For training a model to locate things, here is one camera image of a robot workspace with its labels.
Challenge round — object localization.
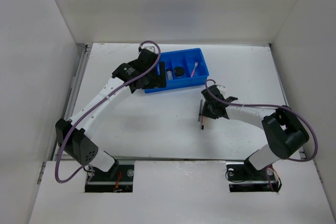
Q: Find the houndstooth pattern pencil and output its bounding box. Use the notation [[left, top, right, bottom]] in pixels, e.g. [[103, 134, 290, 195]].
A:
[[198, 99, 203, 122]]

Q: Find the black round jar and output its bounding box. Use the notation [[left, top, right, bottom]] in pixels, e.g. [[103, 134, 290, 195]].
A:
[[174, 66, 185, 79]]

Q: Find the pink small brush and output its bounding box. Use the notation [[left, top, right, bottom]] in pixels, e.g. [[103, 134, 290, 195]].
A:
[[191, 62, 198, 78]]

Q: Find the light pink tube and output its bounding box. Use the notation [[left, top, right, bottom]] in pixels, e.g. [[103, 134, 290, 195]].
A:
[[201, 117, 205, 130]]

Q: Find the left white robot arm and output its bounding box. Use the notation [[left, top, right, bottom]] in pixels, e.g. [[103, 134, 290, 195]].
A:
[[55, 47, 166, 180]]

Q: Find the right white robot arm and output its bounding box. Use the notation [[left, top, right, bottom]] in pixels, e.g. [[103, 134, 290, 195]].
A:
[[201, 85, 309, 179]]

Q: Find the blue divided plastic tray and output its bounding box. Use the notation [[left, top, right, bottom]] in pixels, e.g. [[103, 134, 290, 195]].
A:
[[145, 48, 209, 93]]

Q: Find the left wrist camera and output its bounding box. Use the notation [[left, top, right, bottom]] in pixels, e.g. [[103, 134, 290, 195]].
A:
[[138, 46, 156, 53]]

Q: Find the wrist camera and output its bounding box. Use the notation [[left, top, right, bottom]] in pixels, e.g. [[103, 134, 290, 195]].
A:
[[138, 46, 156, 53], [216, 84, 226, 96]]

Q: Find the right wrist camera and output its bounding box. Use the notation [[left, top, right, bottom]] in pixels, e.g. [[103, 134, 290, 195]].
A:
[[216, 84, 226, 96]]

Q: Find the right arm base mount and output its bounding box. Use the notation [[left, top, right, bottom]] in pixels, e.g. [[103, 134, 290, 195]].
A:
[[225, 162, 282, 193]]

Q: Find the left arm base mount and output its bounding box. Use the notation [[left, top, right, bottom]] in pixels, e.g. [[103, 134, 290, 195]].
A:
[[84, 159, 135, 193]]

